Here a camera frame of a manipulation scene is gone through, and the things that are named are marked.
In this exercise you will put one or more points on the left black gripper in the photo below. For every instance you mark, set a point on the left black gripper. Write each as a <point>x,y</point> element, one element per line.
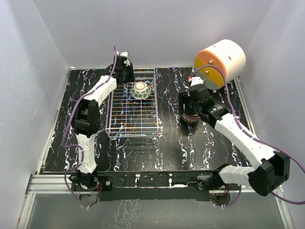
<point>132,78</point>

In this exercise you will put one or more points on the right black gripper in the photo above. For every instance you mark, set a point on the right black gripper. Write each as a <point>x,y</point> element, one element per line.
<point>184,98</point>

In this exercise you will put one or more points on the brown patterned bowl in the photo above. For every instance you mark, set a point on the brown patterned bowl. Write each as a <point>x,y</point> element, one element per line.
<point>190,119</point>

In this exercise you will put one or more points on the green spotted white bowl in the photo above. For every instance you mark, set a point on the green spotted white bowl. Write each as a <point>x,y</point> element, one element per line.
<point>140,91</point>

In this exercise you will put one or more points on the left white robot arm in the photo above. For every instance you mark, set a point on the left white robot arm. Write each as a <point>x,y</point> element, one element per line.
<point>86,120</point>

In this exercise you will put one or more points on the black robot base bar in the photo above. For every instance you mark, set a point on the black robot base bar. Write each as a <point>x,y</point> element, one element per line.
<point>196,185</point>

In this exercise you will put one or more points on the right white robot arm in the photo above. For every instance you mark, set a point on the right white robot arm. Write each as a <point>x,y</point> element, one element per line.
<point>269,167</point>

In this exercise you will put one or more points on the round pastel drawer cabinet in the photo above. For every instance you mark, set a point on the round pastel drawer cabinet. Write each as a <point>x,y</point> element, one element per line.
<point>227,56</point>

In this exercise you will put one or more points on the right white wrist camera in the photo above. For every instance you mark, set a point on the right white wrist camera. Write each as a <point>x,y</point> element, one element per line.
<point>195,81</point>

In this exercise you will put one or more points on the white wire dish rack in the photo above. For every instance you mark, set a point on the white wire dish rack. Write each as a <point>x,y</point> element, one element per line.
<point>133,118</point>

